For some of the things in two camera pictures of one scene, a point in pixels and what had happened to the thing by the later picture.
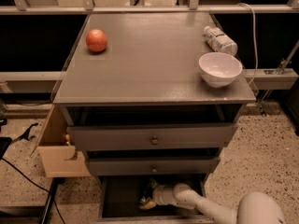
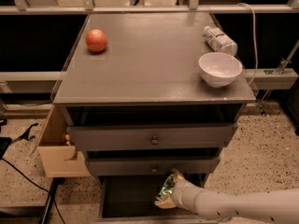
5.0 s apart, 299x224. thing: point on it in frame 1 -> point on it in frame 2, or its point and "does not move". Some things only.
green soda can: (147, 191) -> (167, 187)
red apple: (96, 40) does not move
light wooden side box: (58, 157) does not move
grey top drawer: (152, 137) does not move
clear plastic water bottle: (219, 42) does not move
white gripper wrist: (159, 194) -> (179, 191)
